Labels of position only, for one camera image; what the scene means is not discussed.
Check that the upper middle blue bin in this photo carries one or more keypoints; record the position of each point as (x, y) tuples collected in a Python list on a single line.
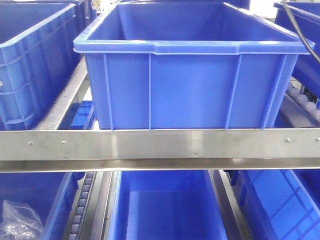
[(187, 65)]

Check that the middle blue plastic bin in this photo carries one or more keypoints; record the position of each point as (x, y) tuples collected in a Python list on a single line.
[(165, 205)]

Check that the blue plastic bin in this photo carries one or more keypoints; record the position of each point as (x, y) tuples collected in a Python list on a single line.
[(279, 204), (165, 205), (50, 194)]

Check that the roller conveyor track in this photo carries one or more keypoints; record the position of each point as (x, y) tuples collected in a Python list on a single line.
[(81, 208)]

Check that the left blue plastic bin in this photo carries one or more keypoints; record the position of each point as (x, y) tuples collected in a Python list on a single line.
[(50, 194)]

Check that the upper left blue bin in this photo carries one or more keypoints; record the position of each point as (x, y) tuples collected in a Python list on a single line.
[(36, 58)]

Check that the right blue plastic bin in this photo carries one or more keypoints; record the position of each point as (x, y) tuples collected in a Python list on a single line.
[(279, 204)]

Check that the clear plastic bag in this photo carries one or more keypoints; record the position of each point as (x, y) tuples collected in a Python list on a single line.
[(20, 222)]

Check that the upper stainless shelf rail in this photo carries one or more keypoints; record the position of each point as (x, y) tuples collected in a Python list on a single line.
[(169, 149)]

